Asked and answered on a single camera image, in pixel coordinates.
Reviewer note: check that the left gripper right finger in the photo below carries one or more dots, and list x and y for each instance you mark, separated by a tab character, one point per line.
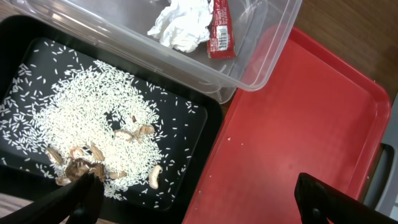
318	202

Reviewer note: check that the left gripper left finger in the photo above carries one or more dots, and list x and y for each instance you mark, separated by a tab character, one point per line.
77	202

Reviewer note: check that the food scraps rice and nuts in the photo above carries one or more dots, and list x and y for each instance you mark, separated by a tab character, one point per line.
96	113

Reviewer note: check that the red snack wrapper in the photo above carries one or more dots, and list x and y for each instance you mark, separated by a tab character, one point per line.
221	43

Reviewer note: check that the white napkin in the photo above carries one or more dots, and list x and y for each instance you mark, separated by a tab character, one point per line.
184	24

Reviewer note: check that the grey dishwasher rack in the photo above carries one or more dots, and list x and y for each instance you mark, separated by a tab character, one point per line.
382	192

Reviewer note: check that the red serving tray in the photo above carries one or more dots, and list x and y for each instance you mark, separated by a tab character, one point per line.
316	114

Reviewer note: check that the black plastic tray bin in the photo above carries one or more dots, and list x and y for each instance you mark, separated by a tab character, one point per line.
190	120

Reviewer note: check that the clear plastic bin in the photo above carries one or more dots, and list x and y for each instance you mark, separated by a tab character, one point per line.
260	29

